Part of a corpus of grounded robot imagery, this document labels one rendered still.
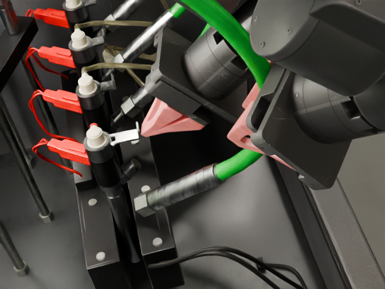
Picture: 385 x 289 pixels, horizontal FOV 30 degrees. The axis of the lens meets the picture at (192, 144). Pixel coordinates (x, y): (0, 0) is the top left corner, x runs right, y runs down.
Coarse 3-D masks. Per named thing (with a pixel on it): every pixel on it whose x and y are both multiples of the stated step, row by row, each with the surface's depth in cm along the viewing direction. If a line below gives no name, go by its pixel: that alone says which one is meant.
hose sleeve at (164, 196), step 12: (204, 168) 60; (180, 180) 61; (192, 180) 60; (204, 180) 59; (216, 180) 59; (156, 192) 63; (168, 192) 62; (180, 192) 61; (192, 192) 61; (156, 204) 63; (168, 204) 63
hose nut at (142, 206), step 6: (144, 192) 65; (138, 198) 64; (144, 198) 64; (138, 204) 64; (144, 204) 64; (138, 210) 64; (144, 210) 64; (150, 210) 64; (156, 210) 64; (144, 216) 65
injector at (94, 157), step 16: (96, 160) 72; (112, 160) 73; (96, 176) 74; (112, 176) 74; (128, 176) 75; (112, 192) 76; (112, 208) 79; (128, 224) 81; (128, 240) 83; (128, 256) 86
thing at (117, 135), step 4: (120, 132) 72; (124, 132) 72; (128, 132) 72; (132, 132) 72; (136, 132) 72; (112, 136) 72; (116, 136) 72; (120, 136) 72; (124, 136) 72; (128, 136) 72; (132, 136) 72; (136, 136) 72; (116, 140) 72; (120, 140) 72; (124, 140) 72; (128, 140) 72; (132, 140) 72; (112, 144) 71
